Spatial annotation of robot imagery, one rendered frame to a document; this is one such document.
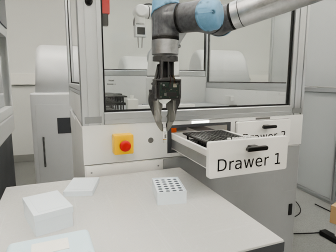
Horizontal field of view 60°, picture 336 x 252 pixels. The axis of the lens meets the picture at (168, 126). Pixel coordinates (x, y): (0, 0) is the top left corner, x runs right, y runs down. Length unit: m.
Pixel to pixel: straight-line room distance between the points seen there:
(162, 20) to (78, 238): 0.55
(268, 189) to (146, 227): 0.87
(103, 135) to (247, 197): 0.73
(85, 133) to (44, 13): 3.42
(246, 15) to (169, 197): 0.54
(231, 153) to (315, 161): 2.30
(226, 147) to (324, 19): 2.38
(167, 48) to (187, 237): 0.47
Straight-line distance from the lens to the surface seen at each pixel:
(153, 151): 1.15
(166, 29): 0.80
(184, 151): 1.06
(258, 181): 1.44
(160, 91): 0.78
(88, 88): 1.07
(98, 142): 1.09
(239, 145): 0.91
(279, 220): 1.61
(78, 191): 0.94
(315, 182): 3.19
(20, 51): 4.37
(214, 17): 0.75
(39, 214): 0.73
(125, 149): 1.04
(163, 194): 0.83
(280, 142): 1.00
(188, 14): 0.77
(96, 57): 1.08
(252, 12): 0.85
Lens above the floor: 1.11
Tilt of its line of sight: 9 degrees down
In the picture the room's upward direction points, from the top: straight up
